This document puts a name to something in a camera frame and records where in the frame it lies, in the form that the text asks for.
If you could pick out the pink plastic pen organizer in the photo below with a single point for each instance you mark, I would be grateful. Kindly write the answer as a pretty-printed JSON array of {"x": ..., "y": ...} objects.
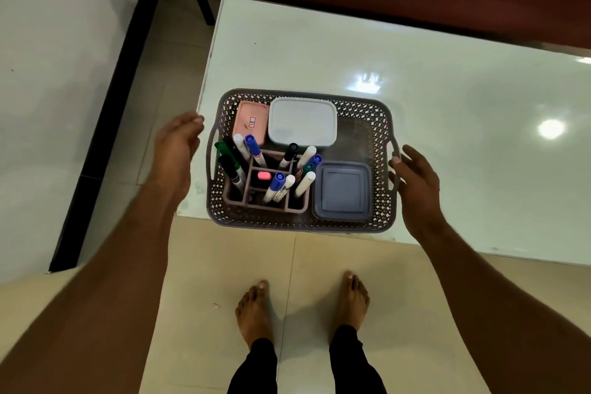
[{"x": 258, "y": 205}]

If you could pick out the grey perforated plastic basket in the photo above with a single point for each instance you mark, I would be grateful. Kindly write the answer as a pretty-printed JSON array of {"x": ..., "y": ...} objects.
[{"x": 360, "y": 130}]

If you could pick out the black baseboard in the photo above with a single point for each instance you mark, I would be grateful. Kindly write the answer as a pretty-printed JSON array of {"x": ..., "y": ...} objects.
[{"x": 111, "y": 107}]

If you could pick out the grey-blue square lidded container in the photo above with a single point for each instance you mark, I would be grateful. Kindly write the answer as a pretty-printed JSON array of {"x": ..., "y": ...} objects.
[{"x": 342, "y": 190}]

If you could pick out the person's right forearm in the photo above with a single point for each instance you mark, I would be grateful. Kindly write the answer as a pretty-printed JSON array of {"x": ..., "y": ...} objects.
[{"x": 508, "y": 315}]

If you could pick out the small pink box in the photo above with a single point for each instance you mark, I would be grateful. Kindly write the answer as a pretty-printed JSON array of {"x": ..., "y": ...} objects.
[{"x": 249, "y": 119}]

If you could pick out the person's left forearm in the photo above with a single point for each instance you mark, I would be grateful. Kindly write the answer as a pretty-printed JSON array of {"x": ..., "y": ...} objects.
[{"x": 92, "y": 306}]

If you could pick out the white lidded container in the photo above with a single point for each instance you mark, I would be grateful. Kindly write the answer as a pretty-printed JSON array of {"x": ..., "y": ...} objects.
[{"x": 302, "y": 121}]

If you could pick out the person's left foot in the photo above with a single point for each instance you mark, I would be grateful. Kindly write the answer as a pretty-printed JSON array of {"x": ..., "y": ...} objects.
[{"x": 254, "y": 315}]

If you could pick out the person's left hand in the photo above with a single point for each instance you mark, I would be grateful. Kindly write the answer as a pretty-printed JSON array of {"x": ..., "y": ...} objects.
[{"x": 175, "y": 158}]

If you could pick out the person's right hand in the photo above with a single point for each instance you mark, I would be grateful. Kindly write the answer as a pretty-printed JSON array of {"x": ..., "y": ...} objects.
[{"x": 420, "y": 200}]

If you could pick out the pink highlighter marker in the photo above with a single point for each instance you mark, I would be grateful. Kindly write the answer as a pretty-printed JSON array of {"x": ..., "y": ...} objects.
[{"x": 263, "y": 175}]

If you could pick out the person's foot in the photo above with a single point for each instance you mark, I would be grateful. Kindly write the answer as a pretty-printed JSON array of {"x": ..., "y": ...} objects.
[
  {"x": 254, "y": 315},
  {"x": 351, "y": 306}
]

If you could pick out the person's right foot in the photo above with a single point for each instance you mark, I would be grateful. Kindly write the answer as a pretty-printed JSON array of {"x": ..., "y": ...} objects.
[{"x": 351, "y": 306}]

